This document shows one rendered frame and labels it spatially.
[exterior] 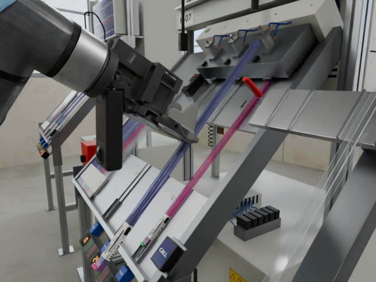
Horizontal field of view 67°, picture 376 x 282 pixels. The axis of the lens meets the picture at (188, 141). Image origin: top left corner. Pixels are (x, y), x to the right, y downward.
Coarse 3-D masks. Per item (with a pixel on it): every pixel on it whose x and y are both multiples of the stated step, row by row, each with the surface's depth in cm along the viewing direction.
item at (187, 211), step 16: (128, 160) 92; (112, 176) 91; (128, 176) 85; (144, 176) 79; (112, 192) 84; (128, 192) 78; (144, 192) 74; (160, 192) 70; (176, 192) 66; (192, 192) 62; (112, 208) 79; (128, 208) 74; (160, 208) 66; (192, 208) 59; (112, 224) 73; (144, 224) 65; (176, 224) 59; (128, 240) 65; (160, 240) 59; (144, 256) 58
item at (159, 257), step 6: (168, 240) 51; (162, 246) 51; (168, 246) 50; (174, 246) 49; (156, 252) 50; (162, 252) 50; (168, 252) 49; (156, 258) 50; (162, 258) 49; (162, 264) 48
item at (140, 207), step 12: (252, 48) 56; (240, 60) 56; (240, 72) 55; (228, 84) 53; (216, 96) 53; (204, 120) 51; (180, 144) 50; (180, 156) 49; (168, 168) 48; (156, 180) 48; (156, 192) 47; (144, 204) 46; (132, 216) 45; (96, 264) 43
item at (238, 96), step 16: (192, 64) 112; (304, 64) 67; (208, 80) 94; (224, 80) 87; (256, 80) 76; (288, 80) 67; (208, 96) 87; (224, 96) 81; (240, 96) 76; (224, 112) 75; (240, 112) 71; (240, 128) 67; (256, 128) 63
